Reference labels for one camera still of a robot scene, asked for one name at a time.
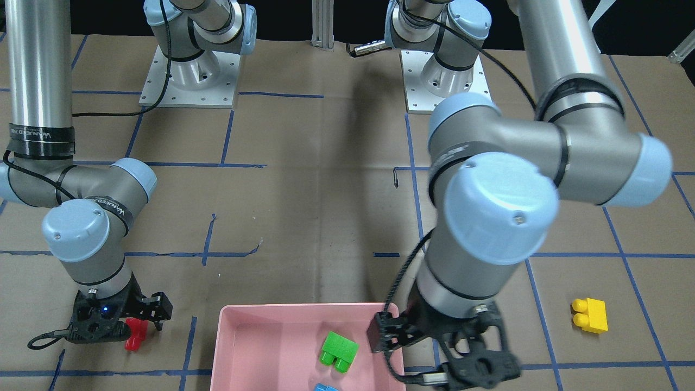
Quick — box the blue toy block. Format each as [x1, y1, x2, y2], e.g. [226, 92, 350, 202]
[313, 383, 339, 391]

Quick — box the aluminium frame post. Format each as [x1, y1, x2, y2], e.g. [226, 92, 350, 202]
[311, 0, 334, 52]

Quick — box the pink plastic box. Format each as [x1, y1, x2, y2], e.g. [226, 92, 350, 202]
[210, 302, 406, 390]

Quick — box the yellow toy block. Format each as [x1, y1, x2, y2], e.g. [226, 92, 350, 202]
[571, 298, 609, 334]

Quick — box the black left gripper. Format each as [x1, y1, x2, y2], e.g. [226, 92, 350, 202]
[367, 299, 522, 390]

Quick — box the green toy block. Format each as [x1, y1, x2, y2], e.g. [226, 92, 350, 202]
[318, 331, 359, 374]

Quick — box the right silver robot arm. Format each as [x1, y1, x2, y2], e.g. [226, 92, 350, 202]
[2, 1, 257, 350]

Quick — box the red toy block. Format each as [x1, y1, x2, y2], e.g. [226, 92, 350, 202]
[124, 318, 148, 352]

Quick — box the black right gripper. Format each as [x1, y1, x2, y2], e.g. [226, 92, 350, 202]
[65, 276, 173, 344]

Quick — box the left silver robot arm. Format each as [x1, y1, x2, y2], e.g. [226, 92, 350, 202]
[368, 1, 673, 390]

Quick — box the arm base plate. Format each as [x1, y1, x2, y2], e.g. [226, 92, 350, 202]
[159, 51, 243, 109]
[400, 51, 491, 115]

